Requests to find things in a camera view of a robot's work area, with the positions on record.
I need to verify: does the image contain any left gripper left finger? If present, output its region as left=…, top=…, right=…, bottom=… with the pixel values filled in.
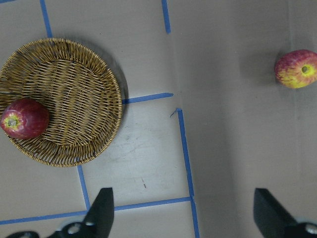
left=4, top=187, right=114, bottom=238

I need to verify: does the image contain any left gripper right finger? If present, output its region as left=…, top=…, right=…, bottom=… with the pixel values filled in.
left=253, top=188, right=317, bottom=238

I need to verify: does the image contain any yellow-red apple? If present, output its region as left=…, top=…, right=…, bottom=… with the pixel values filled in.
left=274, top=50, right=317, bottom=89

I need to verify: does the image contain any woven wicker basket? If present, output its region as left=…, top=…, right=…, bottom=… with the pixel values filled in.
left=0, top=38, right=122, bottom=167

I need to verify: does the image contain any dark red apple in basket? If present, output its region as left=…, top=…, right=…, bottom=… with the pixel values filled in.
left=0, top=98, right=50, bottom=140

